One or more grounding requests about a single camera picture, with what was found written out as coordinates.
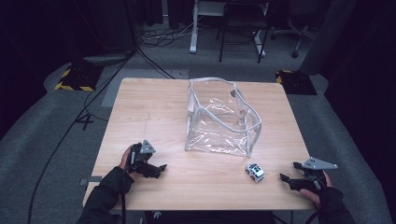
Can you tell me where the tangle of floor cables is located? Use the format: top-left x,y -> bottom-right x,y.
139,21 -> 194,49

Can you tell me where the long black floor cable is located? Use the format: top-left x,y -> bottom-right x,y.
27,46 -> 139,224

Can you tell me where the yellow black striped stand base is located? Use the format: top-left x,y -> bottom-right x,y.
275,69 -> 318,96
54,63 -> 105,93

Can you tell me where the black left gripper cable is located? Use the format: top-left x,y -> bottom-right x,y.
120,185 -> 128,224

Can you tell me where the office chair wheeled base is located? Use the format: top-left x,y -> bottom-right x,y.
270,13 -> 316,59

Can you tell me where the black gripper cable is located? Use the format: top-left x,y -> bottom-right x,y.
120,185 -> 128,224
305,181 -> 330,224

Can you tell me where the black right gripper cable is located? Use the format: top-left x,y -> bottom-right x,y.
305,181 -> 330,224

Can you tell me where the small white toy car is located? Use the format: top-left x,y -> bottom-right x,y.
245,162 -> 266,183

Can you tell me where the clear plastic bag white trim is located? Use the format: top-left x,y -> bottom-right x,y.
184,77 -> 262,159

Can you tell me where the white desk frame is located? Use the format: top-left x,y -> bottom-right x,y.
189,0 -> 267,59

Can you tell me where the person's right hand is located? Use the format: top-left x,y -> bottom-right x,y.
299,177 -> 333,209

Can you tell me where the black metal chair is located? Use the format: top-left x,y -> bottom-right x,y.
216,0 -> 271,64

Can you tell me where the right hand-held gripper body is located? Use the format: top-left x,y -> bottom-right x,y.
289,157 -> 339,192

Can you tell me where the person's left hand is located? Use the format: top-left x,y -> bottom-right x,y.
119,146 -> 145,182

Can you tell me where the grey tape strip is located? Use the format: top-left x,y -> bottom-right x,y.
79,175 -> 104,187

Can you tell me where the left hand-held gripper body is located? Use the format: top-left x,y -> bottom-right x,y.
127,139 -> 156,179

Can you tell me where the grey slanted stand post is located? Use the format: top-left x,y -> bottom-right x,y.
299,0 -> 358,76

